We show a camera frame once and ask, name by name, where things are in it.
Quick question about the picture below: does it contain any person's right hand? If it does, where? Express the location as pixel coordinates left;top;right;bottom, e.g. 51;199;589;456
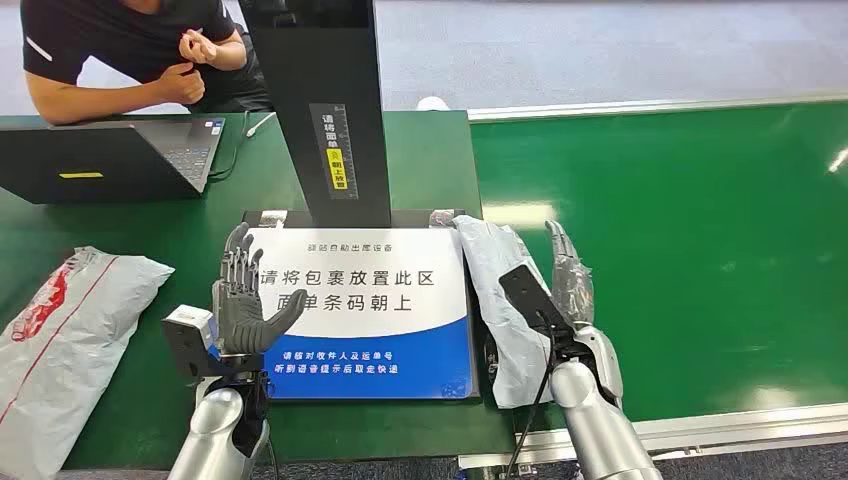
155;62;207;106

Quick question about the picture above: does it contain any person's left hand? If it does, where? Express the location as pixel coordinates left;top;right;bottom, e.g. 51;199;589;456
178;28;219;66

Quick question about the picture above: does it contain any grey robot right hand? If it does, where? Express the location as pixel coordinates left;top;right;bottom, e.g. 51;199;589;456
544;219;596;329

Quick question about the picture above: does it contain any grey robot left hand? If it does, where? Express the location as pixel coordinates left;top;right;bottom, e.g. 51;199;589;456
210;221;309;356

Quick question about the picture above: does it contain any grey mailer package red print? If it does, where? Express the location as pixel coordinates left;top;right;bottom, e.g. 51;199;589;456
452;214;558;410

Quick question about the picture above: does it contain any white mailer package red print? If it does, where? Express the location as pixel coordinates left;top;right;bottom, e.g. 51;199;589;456
0;246;176;480

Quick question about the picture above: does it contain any black inbound scanner machine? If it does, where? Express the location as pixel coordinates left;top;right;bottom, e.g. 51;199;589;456
238;0;483;403

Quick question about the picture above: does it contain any green conveyor belt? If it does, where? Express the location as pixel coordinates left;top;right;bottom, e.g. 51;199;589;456
468;100;848;425

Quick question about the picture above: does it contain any person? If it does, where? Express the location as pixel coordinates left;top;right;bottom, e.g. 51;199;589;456
19;0;273;127

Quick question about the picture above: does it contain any black laptop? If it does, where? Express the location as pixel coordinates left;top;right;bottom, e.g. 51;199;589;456
0;117;227;205

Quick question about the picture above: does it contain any white and blue placement sign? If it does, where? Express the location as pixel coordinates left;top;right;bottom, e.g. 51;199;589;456
254;227;475;401

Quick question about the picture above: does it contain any black and yellow column label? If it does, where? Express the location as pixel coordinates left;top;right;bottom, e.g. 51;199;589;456
309;102;360;201

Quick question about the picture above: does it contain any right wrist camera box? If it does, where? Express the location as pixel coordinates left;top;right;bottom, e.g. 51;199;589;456
498;263;578;359

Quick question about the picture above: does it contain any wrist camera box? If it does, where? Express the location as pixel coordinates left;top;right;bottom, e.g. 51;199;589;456
498;263;578;359
162;304;266;380

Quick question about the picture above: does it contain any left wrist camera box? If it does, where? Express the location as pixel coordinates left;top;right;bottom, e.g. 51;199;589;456
162;304;266;380

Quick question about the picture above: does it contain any white cable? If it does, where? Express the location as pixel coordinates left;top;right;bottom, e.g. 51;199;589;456
245;111;278;139

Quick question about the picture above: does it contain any black laptop cable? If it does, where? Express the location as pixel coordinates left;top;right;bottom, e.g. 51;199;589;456
206;111;252;181

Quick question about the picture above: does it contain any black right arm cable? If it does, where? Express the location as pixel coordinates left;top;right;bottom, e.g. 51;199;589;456
506;317;561;480

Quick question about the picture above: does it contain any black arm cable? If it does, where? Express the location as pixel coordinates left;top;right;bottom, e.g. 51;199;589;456
263;433;283;480
506;317;561;480

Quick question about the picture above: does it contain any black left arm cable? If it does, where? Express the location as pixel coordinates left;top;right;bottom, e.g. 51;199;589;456
263;433;283;480

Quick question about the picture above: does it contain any aluminium conveyor side rail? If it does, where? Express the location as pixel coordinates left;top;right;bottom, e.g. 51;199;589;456
466;92;848;124
457;402;848;472

